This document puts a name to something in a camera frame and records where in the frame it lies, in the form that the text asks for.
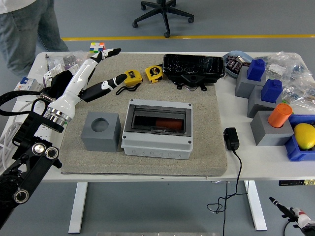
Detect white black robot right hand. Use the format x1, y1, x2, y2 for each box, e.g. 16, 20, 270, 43
269, 196, 315, 236

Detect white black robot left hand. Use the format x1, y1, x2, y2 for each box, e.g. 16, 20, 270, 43
48, 47, 127, 118

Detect grey enclosure cover clear lid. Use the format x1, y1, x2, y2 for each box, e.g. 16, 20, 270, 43
121, 99, 193, 148

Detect orange cylindrical battery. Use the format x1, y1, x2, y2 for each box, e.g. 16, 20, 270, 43
155, 118, 184, 128
267, 103, 293, 129

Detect black cloth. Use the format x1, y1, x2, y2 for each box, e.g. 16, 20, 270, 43
43, 70, 86, 99

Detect white purple small package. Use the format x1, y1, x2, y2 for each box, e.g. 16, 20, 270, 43
43, 64, 81, 84

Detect clear bags of small parts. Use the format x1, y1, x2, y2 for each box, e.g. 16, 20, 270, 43
36, 50, 89, 82

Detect black table control panel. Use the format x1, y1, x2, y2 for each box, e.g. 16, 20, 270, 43
279, 179, 315, 186

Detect colourful puzzle cube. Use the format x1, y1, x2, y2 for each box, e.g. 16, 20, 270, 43
89, 42, 105, 54

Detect white table leg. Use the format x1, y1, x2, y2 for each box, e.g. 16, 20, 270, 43
243, 180, 268, 231
68, 182, 89, 234

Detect white blue circuit breaker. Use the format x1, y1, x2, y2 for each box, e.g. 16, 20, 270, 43
14, 76, 44, 93

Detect grey holder block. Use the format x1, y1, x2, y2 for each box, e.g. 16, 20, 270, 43
80, 112, 122, 152
247, 85, 284, 118
250, 110, 295, 147
235, 66, 268, 99

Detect blue storage bin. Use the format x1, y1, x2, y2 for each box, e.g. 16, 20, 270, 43
284, 114, 315, 162

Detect person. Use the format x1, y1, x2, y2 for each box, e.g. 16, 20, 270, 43
0, 0, 70, 77

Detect yellow lemon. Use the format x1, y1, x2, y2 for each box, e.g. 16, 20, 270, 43
293, 123, 315, 150

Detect black power adapter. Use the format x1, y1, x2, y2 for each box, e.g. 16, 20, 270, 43
223, 127, 241, 151

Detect grey-brown foam mat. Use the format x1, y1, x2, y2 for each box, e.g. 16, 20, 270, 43
60, 53, 227, 177

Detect black office chair base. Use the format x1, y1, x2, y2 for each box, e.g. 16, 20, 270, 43
132, 0, 195, 39

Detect black plastic housing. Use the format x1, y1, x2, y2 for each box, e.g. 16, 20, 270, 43
162, 54, 226, 91

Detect blue plastic bottle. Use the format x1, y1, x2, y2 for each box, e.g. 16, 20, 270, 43
247, 58, 266, 82
260, 78, 283, 104

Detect clear bags of components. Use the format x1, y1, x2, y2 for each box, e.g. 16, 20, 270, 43
265, 51, 315, 115

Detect light blue bowl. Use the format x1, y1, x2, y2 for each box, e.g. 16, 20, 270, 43
222, 50, 254, 79

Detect dark snack packets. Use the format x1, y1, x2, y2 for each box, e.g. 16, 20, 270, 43
225, 55, 244, 73

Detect yellow tape measure black strap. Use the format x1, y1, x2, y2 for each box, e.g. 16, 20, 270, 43
116, 70, 143, 96

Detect black adapter cord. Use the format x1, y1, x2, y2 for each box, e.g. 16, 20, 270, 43
206, 148, 249, 236

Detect white power strip cable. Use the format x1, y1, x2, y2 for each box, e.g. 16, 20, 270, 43
0, 97, 37, 173

